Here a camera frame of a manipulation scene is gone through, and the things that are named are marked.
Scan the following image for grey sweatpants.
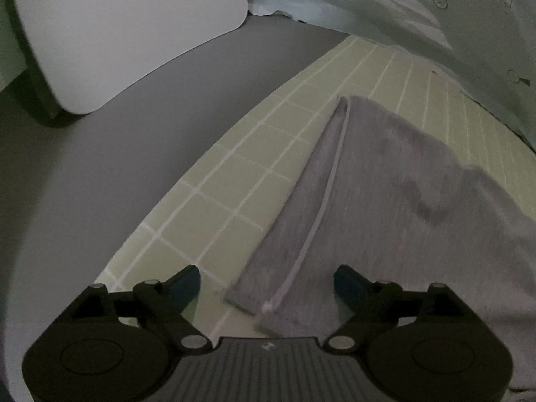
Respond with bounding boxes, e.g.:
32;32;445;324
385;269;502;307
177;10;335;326
225;96;535;401

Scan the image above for green grid mat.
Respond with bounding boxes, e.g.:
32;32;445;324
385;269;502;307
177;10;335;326
98;37;535;340

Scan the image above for white rounded board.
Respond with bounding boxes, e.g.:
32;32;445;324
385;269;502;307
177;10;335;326
14;0;248;114

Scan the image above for light blue carrot-print quilt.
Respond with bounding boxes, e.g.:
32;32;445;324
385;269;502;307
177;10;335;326
248;0;535;144

